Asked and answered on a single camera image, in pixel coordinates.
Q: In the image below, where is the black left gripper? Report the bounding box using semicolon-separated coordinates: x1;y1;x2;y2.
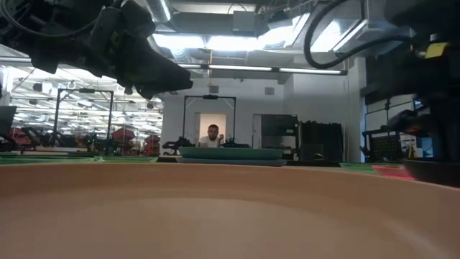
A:
86;0;194;101

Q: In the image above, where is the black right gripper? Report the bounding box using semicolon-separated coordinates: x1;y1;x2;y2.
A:
365;35;460;162

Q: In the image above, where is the black plastic plate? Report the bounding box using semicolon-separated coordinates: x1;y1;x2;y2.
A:
402;158;460;188

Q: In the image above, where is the red translucent plastic plate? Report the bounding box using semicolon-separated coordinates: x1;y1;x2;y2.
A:
372;164;415;181

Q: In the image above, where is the green translucent plastic plate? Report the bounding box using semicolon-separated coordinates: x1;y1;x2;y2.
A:
339;162;377;176

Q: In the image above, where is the black perforated rack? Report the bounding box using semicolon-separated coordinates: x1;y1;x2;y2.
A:
361;127;406;163

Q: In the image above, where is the yellow warning label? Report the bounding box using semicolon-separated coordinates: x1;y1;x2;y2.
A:
423;42;451;60

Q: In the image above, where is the person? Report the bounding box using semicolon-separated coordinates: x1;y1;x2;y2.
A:
198;124;226;149

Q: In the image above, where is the long ceiling tube light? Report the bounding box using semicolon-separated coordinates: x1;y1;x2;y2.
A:
177;63;349;76

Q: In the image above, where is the teal plastic plate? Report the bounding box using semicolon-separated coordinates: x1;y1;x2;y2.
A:
178;146;285;161

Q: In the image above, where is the black equipment case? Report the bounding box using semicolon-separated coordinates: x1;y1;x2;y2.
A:
300;121;344;163

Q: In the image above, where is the grey ceiling box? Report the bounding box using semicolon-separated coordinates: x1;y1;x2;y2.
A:
232;10;259;36

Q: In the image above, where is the black shelf cabinet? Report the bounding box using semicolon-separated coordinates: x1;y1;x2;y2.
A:
259;114;300;161

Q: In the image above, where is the dark monitor screen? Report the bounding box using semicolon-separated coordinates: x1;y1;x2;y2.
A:
0;105;18;137

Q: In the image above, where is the black camera rig frame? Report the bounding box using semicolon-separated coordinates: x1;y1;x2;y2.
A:
52;87;115;147
182;94;237;145

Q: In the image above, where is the silver ventilation duct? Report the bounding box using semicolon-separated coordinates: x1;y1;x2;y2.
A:
143;0;175;24

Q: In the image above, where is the black looped camera cable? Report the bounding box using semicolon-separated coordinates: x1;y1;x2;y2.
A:
303;0;415;71

